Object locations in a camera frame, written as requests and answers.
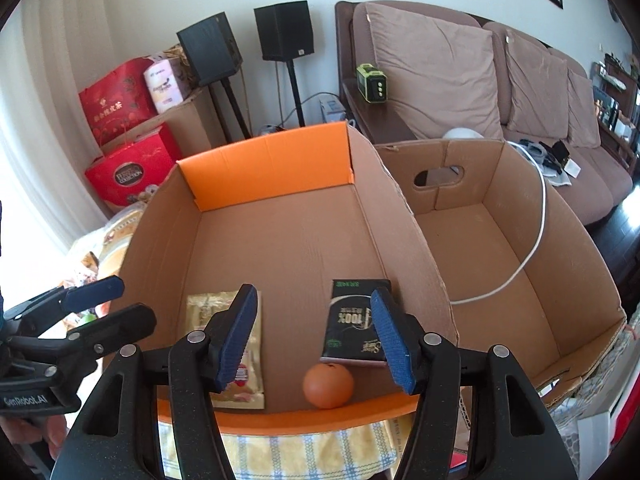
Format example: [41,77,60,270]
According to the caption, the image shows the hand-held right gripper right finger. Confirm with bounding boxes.
[369,287,581,480]

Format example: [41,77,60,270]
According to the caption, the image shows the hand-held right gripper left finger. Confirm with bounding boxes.
[50,284,261,480]

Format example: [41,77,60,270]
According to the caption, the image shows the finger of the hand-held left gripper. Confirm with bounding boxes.
[7,303,157,376]
[2,275,126,334]

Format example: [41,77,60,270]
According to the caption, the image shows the orange-lined cardboard box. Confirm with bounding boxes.
[102,121,461,436]

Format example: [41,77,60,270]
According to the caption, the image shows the black packet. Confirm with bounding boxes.
[320,278,401,367]

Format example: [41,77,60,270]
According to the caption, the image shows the plastic food bags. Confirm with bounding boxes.
[70,202,148,321]

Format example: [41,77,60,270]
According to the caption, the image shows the gold snack packet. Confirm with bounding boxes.
[186,290,266,410]

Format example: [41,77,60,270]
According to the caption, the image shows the orange fruit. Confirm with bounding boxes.
[302,363,356,409]

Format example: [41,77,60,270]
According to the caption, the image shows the plain brown cardboard box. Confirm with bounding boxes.
[374,137,628,411]

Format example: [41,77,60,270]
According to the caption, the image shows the red chocolate gift box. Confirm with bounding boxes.
[84,125,182,211]

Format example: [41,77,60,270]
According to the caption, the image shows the yellow checked blanket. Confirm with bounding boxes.
[157,417,401,480]

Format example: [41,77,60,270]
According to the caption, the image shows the red gift bag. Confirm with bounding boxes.
[78,57,163,147]

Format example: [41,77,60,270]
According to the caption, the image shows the white curtain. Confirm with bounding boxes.
[0,0,131,281]

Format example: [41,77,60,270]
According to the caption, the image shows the brown storage carton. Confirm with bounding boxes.
[127,87,226,161]

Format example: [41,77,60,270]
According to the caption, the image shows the white Easy Health packet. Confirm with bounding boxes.
[143,52,193,114]

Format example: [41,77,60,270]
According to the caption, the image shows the black speaker stand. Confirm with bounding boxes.
[207,77,252,143]
[285,59,307,128]

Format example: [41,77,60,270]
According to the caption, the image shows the white and blue appliance box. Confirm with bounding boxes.
[320,99,351,123]

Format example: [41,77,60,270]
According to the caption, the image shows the grey gadget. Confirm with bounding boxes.
[519,138,549,162]

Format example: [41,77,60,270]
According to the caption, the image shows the gold wrapped package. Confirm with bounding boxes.
[167,42,198,91]

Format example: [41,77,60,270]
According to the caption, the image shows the black gadget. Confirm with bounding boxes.
[549,141,572,172]

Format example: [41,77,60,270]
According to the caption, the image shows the brown sofa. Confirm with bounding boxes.
[334,0,633,228]

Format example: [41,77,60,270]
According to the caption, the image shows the green portable power station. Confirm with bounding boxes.
[356,62,392,107]

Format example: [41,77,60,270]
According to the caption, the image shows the black speaker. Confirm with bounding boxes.
[176,11,244,88]
[253,1,316,62]

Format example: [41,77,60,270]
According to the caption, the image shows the large brown sofa cushion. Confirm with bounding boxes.
[365,2,503,141]

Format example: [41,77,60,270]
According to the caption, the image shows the medium brown sofa cushion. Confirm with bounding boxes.
[504,27,571,143]

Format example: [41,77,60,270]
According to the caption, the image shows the small brown sofa cushion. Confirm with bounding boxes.
[566,67,601,150]

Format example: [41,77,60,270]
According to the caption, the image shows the cluttered wooden shelf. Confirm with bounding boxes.
[590,52,640,176]

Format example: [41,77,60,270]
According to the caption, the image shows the white cable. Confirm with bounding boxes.
[450,141,547,306]

